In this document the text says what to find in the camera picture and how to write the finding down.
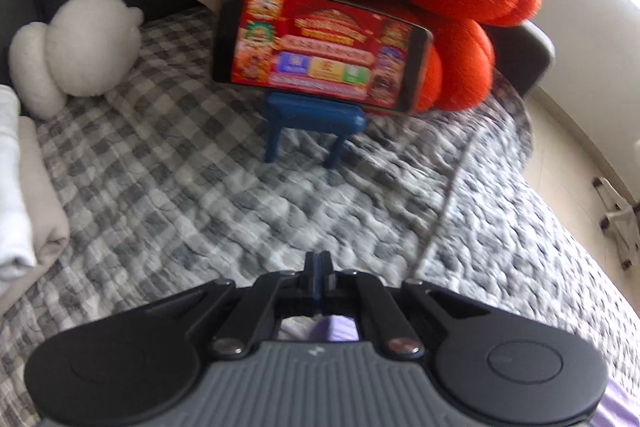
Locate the white plush toy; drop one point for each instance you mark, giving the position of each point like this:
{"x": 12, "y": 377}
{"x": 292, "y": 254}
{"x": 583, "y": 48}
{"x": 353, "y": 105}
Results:
{"x": 85, "y": 42}

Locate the folded white cloth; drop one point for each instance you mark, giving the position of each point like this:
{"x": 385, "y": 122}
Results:
{"x": 10, "y": 187}

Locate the smartphone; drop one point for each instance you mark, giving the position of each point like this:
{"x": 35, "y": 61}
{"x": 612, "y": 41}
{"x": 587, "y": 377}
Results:
{"x": 320, "y": 47}

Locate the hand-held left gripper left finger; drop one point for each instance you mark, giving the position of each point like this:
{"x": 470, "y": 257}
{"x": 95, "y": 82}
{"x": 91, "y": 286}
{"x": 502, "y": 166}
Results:
{"x": 312, "y": 277}

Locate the folded beige cloth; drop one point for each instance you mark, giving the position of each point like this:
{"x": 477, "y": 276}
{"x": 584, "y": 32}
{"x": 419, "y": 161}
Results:
{"x": 45, "y": 207}

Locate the light purple shirt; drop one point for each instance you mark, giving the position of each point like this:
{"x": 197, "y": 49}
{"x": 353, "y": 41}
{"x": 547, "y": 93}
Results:
{"x": 340, "y": 327}

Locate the blue phone stand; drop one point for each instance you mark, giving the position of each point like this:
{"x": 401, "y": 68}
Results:
{"x": 310, "y": 112}

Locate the grey checked quilt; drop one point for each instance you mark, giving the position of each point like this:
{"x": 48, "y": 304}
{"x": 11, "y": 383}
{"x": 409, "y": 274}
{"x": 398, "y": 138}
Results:
{"x": 175, "y": 187}

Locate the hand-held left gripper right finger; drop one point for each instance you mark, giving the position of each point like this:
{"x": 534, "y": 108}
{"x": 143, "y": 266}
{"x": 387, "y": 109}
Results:
{"x": 326, "y": 277}

